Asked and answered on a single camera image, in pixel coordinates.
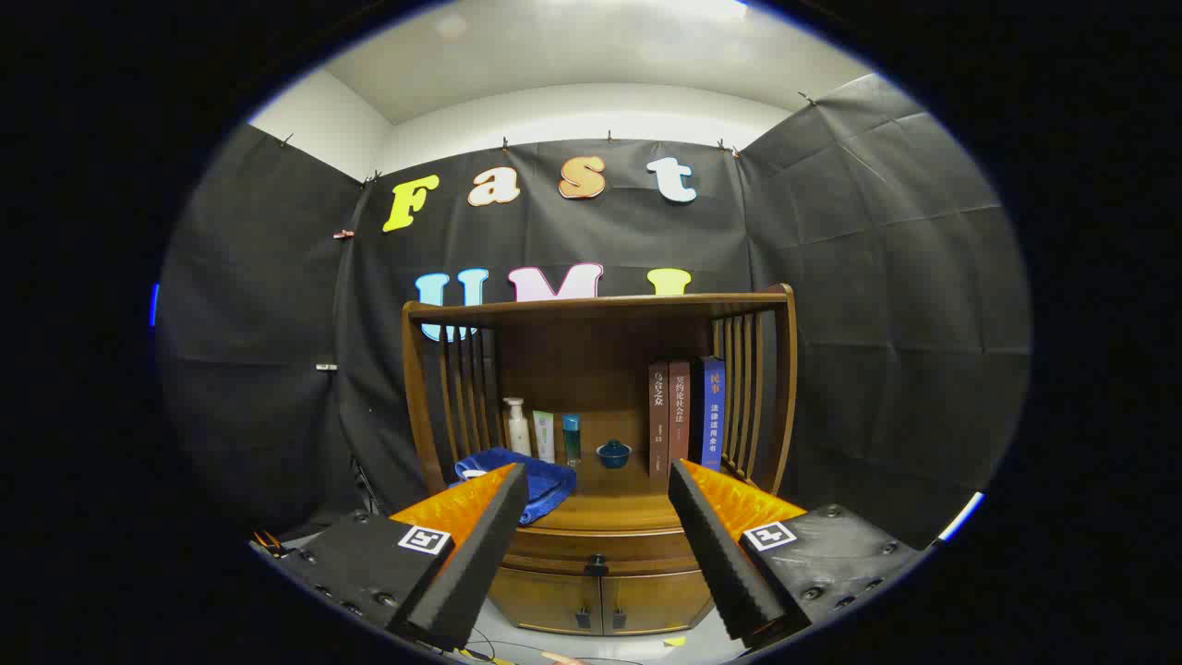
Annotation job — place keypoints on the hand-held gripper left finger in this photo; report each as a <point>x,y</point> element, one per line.
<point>480,554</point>

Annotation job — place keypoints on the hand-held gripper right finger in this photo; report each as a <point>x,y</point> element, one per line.
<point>716,554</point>

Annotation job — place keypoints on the wooden drawer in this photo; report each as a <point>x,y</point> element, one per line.
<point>637,547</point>

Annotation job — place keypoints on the wooden cabinet door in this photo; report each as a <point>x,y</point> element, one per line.
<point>545,600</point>
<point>651,600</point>

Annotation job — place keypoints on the wooden countertop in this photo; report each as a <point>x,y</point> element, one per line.
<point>619,503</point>

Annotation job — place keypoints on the wooden cabinet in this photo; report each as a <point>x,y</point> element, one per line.
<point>591,369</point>

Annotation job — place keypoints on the blue folded towel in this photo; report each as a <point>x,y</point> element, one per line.
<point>547,482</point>

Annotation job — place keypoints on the white pump bottle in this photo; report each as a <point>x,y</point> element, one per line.
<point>518,434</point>

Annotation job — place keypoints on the white and green tube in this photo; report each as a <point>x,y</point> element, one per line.
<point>544,439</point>

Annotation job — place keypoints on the blue book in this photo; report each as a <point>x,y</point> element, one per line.
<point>714,416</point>

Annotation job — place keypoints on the blue lidded teacup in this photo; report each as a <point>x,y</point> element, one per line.
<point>614,454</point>

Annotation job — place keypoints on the light brown book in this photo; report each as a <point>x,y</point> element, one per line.
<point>679,416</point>

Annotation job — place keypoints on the teal bottle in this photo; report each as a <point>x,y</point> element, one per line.
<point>572,441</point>

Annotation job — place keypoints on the dark brown book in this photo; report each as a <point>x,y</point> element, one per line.
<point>657,416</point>

